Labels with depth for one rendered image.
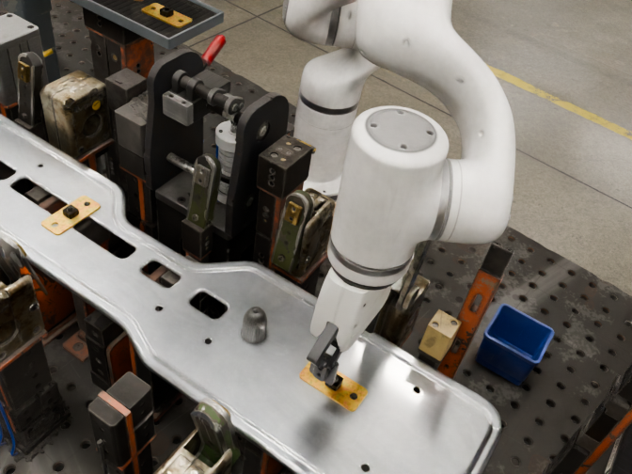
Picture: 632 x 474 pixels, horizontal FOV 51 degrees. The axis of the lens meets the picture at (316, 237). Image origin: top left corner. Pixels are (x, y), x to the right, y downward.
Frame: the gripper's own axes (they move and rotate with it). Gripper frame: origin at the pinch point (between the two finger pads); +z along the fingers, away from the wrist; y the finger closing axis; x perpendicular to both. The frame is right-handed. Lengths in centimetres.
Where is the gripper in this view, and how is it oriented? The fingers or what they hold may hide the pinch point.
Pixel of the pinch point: (343, 346)
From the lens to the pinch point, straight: 78.8
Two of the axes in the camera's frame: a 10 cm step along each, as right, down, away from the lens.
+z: -1.2, 6.9, 7.1
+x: 8.3, 4.7, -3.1
